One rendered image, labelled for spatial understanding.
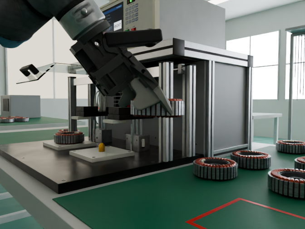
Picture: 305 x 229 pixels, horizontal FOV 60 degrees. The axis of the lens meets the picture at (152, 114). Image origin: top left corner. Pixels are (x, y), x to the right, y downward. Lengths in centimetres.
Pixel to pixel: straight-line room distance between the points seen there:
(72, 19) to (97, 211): 33
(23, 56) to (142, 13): 489
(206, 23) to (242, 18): 717
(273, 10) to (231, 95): 691
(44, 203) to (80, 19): 34
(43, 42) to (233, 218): 560
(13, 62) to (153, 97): 524
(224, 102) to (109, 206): 59
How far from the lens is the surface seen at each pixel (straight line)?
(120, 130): 121
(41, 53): 583
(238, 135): 105
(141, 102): 48
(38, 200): 59
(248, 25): 808
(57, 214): 51
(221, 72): 94
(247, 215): 50
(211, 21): 110
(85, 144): 102
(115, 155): 80
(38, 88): 574
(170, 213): 48
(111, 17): 108
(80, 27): 49
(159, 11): 89
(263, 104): 759
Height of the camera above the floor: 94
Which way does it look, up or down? 3 degrees down
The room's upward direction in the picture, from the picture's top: straight up
